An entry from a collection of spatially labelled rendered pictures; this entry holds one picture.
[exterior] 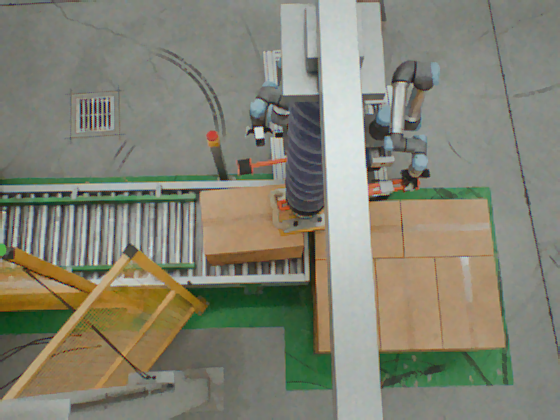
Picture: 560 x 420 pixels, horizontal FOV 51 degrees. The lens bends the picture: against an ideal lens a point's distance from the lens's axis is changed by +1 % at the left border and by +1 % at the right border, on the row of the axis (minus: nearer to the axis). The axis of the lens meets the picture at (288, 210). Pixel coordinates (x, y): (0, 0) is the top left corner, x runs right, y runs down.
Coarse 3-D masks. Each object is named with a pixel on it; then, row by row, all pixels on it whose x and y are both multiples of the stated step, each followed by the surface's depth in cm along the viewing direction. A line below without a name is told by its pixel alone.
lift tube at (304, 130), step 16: (304, 112) 194; (288, 128) 224; (304, 128) 205; (320, 128) 203; (288, 144) 244; (304, 144) 218; (320, 144) 216; (288, 160) 257; (304, 160) 238; (320, 160) 232; (288, 176) 270; (304, 176) 254; (320, 176) 253; (288, 192) 293; (304, 192) 277; (320, 192) 278
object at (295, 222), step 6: (294, 216) 338; (318, 216) 337; (324, 216) 338; (294, 222) 334; (300, 222) 336; (318, 222) 337; (324, 222) 337; (294, 228) 335; (300, 228) 335; (306, 228) 336; (312, 228) 336; (318, 228) 336; (324, 228) 337; (282, 234) 335; (288, 234) 335
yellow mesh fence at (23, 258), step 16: (0, 256) 233; (16, 256) 235; (32, 256) 250; (16, 272) 282; (48, 272) 267; (64, 272) 287; (16, 288) 334; (32, 288) 335; (64, 288) 338; (80, 288) 318; (0, 304) 402; (16, 304) 408; (48, 304) 412; (80, 304) 423; (96, 304) 420; (112, 304) 423; (128, 304) 407
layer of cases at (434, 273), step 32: (384, 224) 399; (416, 224) 400; (448, 224) 400; (480, 224) 400; (320, 256) 393; (384, 256) 394; (416, 256) 394; (448, 256) 394; (480, 256) 396; (320, 288) 387; (384, 288) 388; (416, 288) 388; (448, 288) 389; (480, 288) 389; (320, 320) 382; (384, 320) 383; (416, 320) 383; (448, 320) 383; (480, 320) 384; (320, 352) 393
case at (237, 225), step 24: (216, 192) 361; (240, 192) 361; (264, 192) 362; (216, 216) 357; (240, 216) 357; (264, 216) 358; (288, 216) 358; (216, 240) 353; (240, 240) 354; (264, 240) 354; (288, 240) 354; (216, 264) 385
